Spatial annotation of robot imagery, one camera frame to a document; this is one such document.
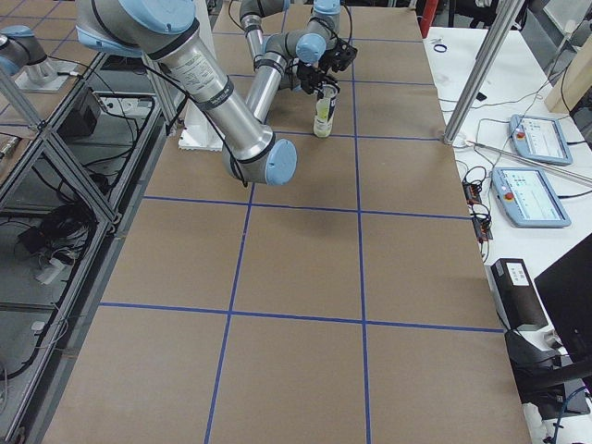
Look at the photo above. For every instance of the Roland Garros tennis ball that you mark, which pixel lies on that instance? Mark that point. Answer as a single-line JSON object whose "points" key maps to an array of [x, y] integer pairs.
{"points": [[322, 128]]}

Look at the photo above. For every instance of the red cylinder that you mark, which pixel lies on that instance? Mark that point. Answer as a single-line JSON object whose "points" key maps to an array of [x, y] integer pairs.
{"points": [[427, 17]]}

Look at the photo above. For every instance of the aluminium frame post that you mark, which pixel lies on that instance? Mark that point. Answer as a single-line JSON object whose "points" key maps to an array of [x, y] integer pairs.
{"points": [[484, 60]]}

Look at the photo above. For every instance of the clear tennis ball tube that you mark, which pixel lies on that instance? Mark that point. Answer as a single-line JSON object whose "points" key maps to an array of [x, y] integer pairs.
{"points": [[328, 91]]}

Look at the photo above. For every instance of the near blue teach pendant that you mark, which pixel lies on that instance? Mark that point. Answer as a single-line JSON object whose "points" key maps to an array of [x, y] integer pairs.
{"points": [[527, 198]]}

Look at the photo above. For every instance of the Wilson tennis ball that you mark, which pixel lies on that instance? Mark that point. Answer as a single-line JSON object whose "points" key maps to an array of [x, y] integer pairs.
{"points": [[323, 108]]}

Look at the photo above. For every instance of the blue teach pendant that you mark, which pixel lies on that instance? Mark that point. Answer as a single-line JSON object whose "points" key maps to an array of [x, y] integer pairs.
{"points": [[527, 198], [540, 139]]}

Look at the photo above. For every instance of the black monitor stand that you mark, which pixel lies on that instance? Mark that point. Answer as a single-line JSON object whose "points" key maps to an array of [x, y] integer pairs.
{"points": [[545, 378]]}

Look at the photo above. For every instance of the far blue teach pendant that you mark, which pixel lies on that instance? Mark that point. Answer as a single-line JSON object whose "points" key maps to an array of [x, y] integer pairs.
{"points": [[540, 139]]}

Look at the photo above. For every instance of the black monitor screen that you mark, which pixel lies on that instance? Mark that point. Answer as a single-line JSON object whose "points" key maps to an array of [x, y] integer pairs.
{"points": [[565, 290]]}

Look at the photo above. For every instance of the small orange circuit board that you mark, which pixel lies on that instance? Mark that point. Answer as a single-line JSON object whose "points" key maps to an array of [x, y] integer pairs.
{"points": [[472, 192]]}

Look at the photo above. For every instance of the brown paper table mat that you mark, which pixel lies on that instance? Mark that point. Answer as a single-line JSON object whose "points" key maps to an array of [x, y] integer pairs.
{"points": [[348, 306]]}

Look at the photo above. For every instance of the black box white label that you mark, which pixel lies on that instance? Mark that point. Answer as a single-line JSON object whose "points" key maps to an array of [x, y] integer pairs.
{"points": [[521, 305]]}

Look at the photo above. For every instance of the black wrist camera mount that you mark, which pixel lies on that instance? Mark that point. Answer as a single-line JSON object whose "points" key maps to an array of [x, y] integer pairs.
{"points": [[344, 55]]}

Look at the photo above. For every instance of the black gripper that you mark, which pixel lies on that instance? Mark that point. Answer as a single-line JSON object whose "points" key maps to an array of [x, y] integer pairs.
{"points": [[309, 74]]}

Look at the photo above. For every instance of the blue tape roll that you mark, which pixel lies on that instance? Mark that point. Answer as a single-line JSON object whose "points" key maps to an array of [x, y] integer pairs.
{"points": [[440, 48]]}

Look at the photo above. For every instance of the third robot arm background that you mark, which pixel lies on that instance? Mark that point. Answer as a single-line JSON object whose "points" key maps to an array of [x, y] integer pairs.
{"points": [[23, 55]]}

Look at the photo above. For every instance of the diagonal aluminium brace rod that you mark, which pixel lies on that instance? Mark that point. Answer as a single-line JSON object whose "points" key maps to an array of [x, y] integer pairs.
{"points": [[555, 170]]}

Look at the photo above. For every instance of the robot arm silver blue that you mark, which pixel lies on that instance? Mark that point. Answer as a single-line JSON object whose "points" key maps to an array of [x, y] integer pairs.
{"points": [[168, 33], [307, 54]]}

